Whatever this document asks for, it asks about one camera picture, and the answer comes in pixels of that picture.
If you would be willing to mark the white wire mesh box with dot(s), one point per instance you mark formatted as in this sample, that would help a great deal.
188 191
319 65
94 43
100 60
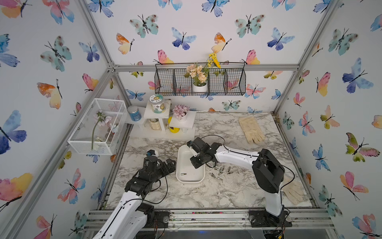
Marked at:
80 140

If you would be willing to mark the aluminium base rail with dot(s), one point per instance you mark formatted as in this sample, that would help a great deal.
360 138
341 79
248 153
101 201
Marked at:
231 219

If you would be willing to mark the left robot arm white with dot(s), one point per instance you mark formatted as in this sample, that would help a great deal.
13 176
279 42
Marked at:
133 211

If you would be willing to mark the green lidded jar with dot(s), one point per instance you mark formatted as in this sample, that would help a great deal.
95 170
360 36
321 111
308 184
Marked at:
157 103

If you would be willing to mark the yellow plastic bottle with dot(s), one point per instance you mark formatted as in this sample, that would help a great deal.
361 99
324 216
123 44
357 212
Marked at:
172 129

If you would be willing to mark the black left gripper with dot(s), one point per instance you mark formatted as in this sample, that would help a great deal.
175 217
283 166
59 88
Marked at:
171 167

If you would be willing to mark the white plastic storage box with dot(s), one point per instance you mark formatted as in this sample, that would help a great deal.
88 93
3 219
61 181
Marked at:
194 176

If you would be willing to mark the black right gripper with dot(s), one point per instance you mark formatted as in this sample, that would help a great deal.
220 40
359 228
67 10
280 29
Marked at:
194 164

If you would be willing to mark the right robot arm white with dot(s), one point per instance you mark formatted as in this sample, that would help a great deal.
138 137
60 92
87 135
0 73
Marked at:
268 172

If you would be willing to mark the black wire wall basket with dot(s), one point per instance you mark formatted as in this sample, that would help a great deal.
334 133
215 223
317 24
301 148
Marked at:
224 79

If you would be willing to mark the blue can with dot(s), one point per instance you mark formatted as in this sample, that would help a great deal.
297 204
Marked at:
134 113

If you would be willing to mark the beige work glove far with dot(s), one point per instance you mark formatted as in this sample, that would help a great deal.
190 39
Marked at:
252 130

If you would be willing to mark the white tiered wooden shelf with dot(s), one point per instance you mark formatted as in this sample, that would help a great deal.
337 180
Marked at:
142 129

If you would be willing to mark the artificial pink flower stem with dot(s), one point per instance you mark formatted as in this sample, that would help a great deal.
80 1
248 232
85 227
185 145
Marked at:
103 128

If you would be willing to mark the white pot pink flowers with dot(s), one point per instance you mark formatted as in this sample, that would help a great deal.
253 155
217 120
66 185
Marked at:
180 112

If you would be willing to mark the cream bubble pot with succulent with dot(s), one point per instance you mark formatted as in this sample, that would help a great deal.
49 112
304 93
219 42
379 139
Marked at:
155 124

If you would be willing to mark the white pot flower bouquet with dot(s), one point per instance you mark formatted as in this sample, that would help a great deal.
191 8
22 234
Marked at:
200 74

